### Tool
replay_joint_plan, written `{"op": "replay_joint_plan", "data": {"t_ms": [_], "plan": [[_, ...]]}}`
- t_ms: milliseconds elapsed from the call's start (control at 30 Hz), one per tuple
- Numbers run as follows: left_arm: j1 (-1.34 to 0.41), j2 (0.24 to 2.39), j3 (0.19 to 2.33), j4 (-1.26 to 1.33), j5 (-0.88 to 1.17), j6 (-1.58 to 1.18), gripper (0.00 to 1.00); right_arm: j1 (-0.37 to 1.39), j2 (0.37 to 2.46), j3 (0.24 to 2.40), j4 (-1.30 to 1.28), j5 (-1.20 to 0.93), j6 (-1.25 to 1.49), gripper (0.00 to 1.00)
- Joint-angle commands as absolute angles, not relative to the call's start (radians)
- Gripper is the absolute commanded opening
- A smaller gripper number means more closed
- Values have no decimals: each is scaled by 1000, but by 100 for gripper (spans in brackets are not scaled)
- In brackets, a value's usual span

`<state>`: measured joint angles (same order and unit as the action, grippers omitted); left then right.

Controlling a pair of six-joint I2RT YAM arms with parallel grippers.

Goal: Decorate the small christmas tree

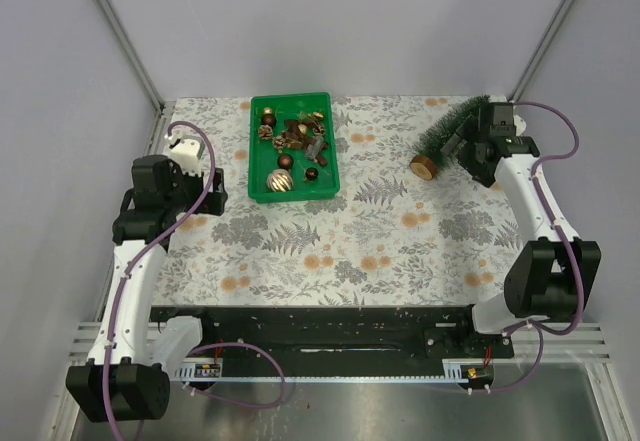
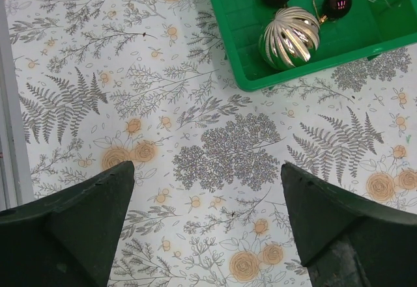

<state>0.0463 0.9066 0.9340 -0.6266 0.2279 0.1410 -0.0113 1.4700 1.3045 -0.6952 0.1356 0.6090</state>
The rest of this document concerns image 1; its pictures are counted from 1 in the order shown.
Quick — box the small green christmas tree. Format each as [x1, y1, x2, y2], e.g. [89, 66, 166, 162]
[409, 95, 491, 181]

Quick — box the silver striped bauble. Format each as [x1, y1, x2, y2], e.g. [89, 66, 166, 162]
[266, 168, 294, 192]

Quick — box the grey metallic ornament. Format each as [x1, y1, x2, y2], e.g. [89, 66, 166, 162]
[305, 140, 326, 160]

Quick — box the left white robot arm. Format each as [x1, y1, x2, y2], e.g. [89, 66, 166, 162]
[65, 155, 228, 423]

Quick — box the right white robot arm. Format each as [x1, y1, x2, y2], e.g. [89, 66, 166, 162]
[442, 102, 602, 357]

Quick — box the brown faceted bauble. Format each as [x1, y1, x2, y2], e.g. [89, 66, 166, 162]
[277, 153, 294, 171]

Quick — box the dark brown matte bauble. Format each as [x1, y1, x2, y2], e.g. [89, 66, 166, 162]
[261, 114, 277, 127]

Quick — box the floral patterned table mat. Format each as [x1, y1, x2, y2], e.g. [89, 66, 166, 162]
[153, 96, 523, 306]

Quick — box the green plastic tray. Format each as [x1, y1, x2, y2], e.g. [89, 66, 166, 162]
[248, 92, 340, 204]

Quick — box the brown ribbon bow cluster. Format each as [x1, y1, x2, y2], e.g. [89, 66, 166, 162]
[272, 115, 329, 166]

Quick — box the small dark brown bauble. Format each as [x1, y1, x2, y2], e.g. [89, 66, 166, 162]
[305, 167, 319, 181]

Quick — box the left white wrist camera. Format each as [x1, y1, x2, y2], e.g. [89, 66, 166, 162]
[165, 134, 205, 177]

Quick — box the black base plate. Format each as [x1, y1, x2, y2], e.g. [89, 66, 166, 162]
[150, 306, 514, 365]

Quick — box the white slotted cable duct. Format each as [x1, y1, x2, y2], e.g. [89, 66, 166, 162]
[170, 358, 464, 382]

